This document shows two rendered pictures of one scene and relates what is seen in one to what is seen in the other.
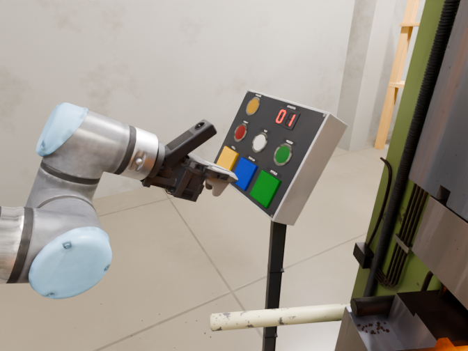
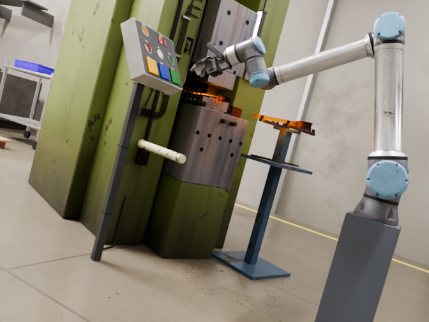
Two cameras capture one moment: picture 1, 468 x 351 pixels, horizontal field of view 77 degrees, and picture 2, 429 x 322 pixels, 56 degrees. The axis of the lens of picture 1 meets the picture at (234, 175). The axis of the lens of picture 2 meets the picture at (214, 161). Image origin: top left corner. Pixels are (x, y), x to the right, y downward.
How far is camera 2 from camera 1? 2.45 m
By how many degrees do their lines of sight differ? 118
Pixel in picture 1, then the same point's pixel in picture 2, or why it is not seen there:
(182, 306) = (41, 299)
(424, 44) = (166, 18)
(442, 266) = (215, 80)
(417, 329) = (210, 100)
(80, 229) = not seen: hidden behind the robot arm
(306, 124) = (170, 45)
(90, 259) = not seen: hidden behind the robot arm
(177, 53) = not seen: outside the picture
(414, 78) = (163, 29)
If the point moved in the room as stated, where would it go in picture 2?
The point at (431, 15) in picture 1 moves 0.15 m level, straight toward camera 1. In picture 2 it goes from (168, 9) to (194, 16)
